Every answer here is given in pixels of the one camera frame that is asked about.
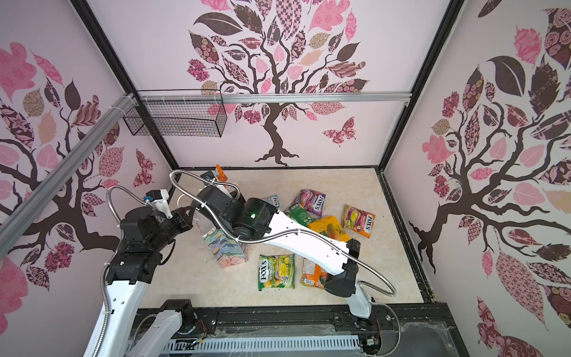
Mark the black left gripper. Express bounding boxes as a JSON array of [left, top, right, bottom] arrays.
[[149, 204, 196, 251]]

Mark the floral white paper bag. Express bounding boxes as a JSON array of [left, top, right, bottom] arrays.
[[193, 211, 248, 269]]

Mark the yellow green Fox's candy bag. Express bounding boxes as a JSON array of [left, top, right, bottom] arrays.
[[258, 254, 295, 291]]

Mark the orange white snack packet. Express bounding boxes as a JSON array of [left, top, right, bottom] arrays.
[[300, 258, 328, 289]]

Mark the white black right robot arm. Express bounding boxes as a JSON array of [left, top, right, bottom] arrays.
[[181, 171, 374, 318]]

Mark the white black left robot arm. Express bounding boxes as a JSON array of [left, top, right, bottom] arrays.
[[84, 207, 198, 356]]

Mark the teal Fox's candy bag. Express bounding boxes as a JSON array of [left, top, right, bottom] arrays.
[[264, 195, 281, 210]]

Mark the purple Fox's candy bag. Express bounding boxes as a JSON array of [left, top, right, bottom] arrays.
[[294, 189, 327, 217]]

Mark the yellow snack bag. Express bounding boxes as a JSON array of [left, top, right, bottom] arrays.
[[308, 216, 351, 242]]

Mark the orange Fox's candy bag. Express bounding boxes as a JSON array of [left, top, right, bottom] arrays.
[[341, 205, 376, 238]]

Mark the green snack packet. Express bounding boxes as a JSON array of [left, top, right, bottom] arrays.
[[285, 204, 317, 227]]

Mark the black wire basket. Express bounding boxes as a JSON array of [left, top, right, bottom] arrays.
[[123, 89, 228, 138]]

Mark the left metal cable conduit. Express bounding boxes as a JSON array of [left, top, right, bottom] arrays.
[[91, 184, 150, 357]]

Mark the metal cable conduit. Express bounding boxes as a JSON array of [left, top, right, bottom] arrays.
[[91, 184, 150, 357], [169, 169, 398, 357]]

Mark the aluminium rail back wall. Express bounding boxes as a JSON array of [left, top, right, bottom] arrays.
[[139, 92, 412, 104]]

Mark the aluminium rail wall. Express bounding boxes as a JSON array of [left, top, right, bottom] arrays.
[[139, 92, 412, 104], [1, 93, 136, 257]]

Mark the aluminium rail left wall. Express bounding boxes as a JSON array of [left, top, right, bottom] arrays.
[[1, 93, 136, 257]]

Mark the white slotted cable duct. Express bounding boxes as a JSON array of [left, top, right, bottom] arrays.
[[159, 336, 361, 356]]

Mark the right metal cable conduit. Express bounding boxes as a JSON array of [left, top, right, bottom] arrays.
[[169, 169, 398, 357]]

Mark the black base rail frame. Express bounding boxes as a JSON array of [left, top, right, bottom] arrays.
[[82, 302, 469, 357]]

